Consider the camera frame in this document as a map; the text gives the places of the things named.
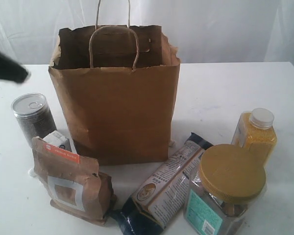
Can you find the dark blue biscuit packet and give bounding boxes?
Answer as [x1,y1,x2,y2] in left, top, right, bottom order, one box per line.
[110,133,213,235]

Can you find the clear can dark seeds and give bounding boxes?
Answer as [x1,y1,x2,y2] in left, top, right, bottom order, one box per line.
[11,93,57,147]

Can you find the gold lid plastic jar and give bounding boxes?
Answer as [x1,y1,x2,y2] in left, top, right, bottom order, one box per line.
[184,144,267,235]

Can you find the yellow grain plastic bottle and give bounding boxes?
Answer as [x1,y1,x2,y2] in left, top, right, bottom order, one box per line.
[231,108,277,165]

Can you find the brown paper bag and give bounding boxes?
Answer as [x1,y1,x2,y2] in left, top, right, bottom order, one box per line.
[48,0,181,166]

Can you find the brown kraft pouch orange label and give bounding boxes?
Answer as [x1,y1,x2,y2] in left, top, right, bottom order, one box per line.
[32,137,117,226]

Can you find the small white carton box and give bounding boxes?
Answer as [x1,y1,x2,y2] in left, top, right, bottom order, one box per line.
[43,130,72,152]

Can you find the white curtain backdrop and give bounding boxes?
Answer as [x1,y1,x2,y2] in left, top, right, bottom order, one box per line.
[0,0,294,65]

